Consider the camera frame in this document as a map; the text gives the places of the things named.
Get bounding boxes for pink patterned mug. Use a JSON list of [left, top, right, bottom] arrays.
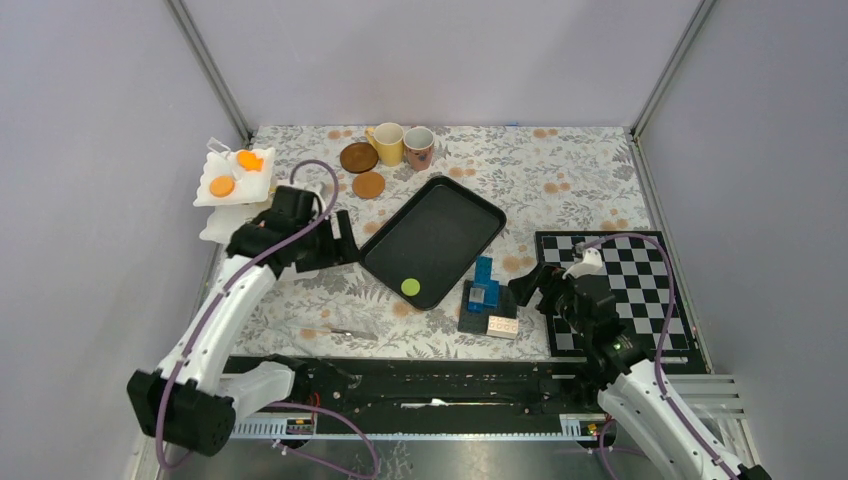
[[403, 126, 436, 171]]

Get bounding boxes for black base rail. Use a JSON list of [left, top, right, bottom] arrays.
[[225, 357, 614, 435]]

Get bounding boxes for blue lego block stack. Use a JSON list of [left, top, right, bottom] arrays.
[[466, 256, 500, 313]]

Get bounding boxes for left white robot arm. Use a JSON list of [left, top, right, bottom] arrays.
[[127, 186, 359, 457]]

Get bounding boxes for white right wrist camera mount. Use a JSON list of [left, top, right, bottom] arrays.
[[563, 248, 603, 279]]

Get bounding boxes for silver tongs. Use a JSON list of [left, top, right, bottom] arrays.
[[290, 324, 378, 341]]

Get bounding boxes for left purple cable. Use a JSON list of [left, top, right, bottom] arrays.
[[154, 159, 340, 472]]

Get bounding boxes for beige lego brick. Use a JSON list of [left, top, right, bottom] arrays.
[[485, 315, 519, 340]]

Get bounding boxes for white tiered dessert stand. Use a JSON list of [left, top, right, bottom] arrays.
[[193, 138, 308, 246]]

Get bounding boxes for orange fish biscuit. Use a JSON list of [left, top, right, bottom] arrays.
[[236, 150, 264, 172]]

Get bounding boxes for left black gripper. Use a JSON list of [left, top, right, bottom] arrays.
[[295, 209, 362, 273]]

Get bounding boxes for light brown round coaster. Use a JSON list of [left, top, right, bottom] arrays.
[[352, 171, 386, 199]]

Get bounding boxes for yellow mug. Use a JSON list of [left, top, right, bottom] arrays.
[[365, 122, 404, 167]]

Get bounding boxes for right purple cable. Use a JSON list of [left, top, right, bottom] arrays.
[[581, 233, 740, 480]]

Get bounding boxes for black lego baseplate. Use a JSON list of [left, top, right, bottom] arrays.
[[457, 280, 518, 336]]

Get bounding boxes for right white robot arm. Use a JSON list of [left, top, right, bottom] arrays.
[[508, 264, 769, 479]]

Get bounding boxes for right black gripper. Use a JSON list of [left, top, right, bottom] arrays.
[[506, 261, 590, 338]]

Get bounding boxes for orange round biscuit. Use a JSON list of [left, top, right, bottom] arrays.
[[208, 176, 236, 198]]

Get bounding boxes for green round cookie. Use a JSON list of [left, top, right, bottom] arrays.
[[400, 278, 421, 297]]

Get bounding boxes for purple cable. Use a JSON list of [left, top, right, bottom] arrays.
[[154, 159, 340, 472], [581, 233, 740, 480]]

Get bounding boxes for dark brown round coaster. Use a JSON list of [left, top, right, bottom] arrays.
[[340, 142, 379, 174]]

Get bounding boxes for black white checkerboard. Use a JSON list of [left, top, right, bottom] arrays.
[[535, 231, 699, 364]]

